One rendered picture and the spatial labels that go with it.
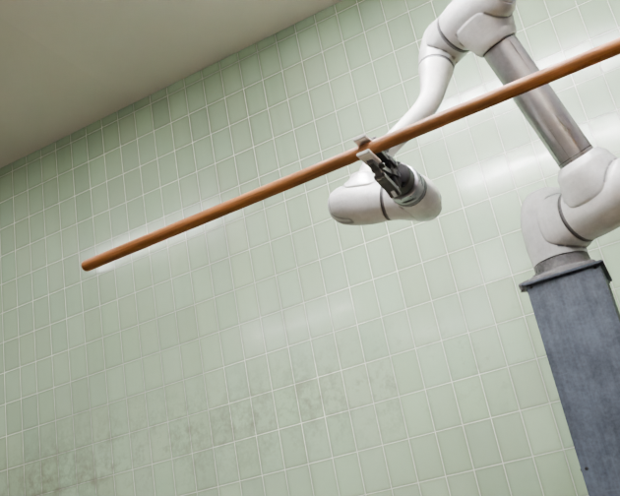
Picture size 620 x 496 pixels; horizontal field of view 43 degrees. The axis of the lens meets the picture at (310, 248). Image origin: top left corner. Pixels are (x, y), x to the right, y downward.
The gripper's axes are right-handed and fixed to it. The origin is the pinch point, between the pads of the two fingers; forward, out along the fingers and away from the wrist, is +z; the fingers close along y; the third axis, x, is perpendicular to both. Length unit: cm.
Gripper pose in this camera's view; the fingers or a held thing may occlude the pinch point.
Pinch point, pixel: (367, 150)
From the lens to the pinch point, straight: 171.5
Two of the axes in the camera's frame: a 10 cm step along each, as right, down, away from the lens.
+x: -8.7, 3.2, 3.7
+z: -4.5, -2.6, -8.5
